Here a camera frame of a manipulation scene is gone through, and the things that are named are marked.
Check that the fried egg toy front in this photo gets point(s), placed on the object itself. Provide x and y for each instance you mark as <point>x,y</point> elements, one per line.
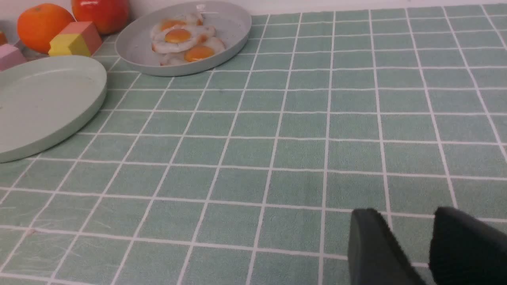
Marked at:
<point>201,51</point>

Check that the green checkered tablecloth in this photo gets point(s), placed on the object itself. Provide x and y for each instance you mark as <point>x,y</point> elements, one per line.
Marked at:
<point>247,174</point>

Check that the pink and yellow block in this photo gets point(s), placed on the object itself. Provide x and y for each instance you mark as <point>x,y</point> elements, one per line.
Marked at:
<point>78,38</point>

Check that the orange fruit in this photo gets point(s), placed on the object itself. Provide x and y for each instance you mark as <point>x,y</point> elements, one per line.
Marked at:
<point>38,25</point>

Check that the light green plate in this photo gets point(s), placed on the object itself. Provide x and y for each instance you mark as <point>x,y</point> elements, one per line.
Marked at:
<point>45,101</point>

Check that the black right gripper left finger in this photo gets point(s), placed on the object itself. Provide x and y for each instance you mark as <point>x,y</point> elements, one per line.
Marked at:
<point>374,254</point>

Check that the grey plate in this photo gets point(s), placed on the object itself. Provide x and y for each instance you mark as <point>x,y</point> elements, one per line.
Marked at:
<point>232,23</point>

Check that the red tomato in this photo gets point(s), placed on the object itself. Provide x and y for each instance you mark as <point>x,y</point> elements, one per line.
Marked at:
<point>108,16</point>

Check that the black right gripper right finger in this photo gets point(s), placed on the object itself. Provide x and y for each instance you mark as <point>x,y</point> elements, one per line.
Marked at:
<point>466,251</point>

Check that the pink cube block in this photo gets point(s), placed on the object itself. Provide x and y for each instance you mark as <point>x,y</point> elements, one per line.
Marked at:
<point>10,56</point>

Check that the fried egg toy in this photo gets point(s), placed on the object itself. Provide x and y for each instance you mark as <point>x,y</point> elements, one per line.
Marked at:
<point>185,19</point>
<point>181,38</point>
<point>201,51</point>

